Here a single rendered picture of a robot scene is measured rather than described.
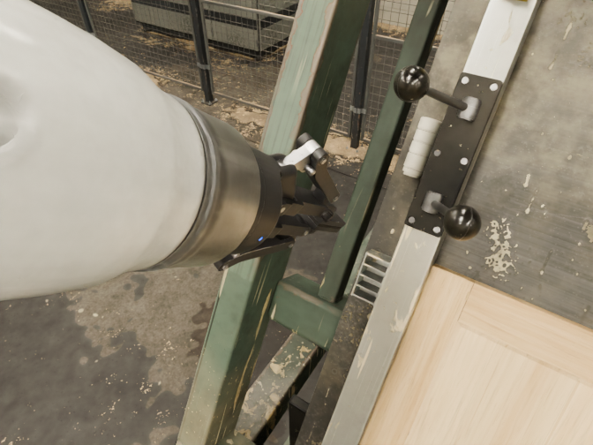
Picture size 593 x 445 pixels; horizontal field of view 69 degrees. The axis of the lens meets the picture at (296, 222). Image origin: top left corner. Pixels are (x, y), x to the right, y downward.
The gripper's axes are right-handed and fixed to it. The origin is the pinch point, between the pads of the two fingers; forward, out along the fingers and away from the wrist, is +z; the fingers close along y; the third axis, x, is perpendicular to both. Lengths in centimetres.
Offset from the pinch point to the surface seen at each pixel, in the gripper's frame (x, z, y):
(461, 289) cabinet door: 14.7, 19.6, -3.1
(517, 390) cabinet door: 28.4, 21.3, 1.0
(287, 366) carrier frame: 3, 53, 43
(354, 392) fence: 15.8, 20.7, 18.7
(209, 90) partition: -230, 254, 55
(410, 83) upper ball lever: -4.0, 2.6, -15.8
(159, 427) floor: -18, 96, 127
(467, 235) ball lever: 10.9, 4.9, -8.8
